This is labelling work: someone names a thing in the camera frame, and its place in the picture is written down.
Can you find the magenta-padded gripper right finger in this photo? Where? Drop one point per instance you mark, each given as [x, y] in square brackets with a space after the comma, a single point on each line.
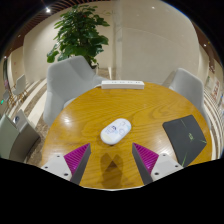
[160, 164]

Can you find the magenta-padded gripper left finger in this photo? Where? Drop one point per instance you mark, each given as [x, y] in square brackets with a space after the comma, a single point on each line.
[63, 165]

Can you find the white printed computer mouse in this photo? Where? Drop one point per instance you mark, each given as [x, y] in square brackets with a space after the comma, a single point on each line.
[115, 131]

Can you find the black mouse pad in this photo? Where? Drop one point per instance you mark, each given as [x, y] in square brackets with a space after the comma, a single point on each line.
[185, 138]

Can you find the grey-green armchair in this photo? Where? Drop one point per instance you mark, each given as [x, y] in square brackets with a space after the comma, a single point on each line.
[16, 140]

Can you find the light grey shell chair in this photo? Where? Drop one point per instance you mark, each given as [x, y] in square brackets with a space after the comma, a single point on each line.
[188, 86]
[66, 83]

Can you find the white power strip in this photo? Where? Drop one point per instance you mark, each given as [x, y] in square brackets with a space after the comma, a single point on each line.
[122, 84]

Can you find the small grey chair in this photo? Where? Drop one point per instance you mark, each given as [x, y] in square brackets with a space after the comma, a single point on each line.
[20, 85]

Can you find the green leafy potted plant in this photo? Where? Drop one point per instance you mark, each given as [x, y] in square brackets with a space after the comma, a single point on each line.
[80, 33]

